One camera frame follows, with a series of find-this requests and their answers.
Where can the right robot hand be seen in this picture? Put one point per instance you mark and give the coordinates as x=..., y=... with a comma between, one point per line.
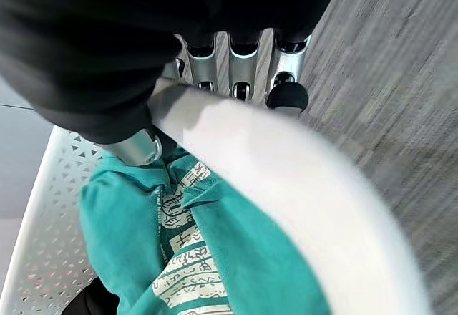
x=89, y=43

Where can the white perforated laundry basket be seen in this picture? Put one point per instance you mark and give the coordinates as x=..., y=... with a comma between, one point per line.
x=286, y=186

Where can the teal printed garment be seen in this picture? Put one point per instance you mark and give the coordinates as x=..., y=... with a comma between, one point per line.
x=200, y=236

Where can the black garment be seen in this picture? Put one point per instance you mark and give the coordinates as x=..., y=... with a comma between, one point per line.
x=91, y=300

